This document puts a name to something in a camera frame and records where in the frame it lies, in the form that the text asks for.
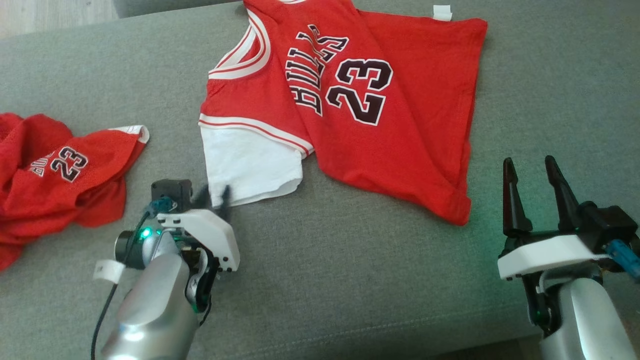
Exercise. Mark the grey fabric sofa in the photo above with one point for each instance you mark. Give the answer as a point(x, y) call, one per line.
point(350, 280)

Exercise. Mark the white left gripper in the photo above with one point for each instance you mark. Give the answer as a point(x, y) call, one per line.
point(210, 230)

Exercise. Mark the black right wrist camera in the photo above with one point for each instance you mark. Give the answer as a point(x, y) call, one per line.
point(610, 222)

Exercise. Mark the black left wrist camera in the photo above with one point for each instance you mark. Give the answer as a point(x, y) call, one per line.
point(172, 189)

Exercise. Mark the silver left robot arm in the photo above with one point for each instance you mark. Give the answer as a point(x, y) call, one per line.
point(150, 310)

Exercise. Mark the red jersey with white sleeve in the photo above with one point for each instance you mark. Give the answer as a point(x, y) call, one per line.
point(400, 135)

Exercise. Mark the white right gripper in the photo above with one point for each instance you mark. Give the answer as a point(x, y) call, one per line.
point(550, 252)

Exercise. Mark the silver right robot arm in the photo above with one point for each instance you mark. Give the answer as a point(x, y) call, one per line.
point(585, 320)

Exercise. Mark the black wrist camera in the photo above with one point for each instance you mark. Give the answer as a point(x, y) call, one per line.
point(610, 222)
point(172, 189)

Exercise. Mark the red number 23 jersey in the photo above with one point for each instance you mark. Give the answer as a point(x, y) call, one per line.
point(50, 200)

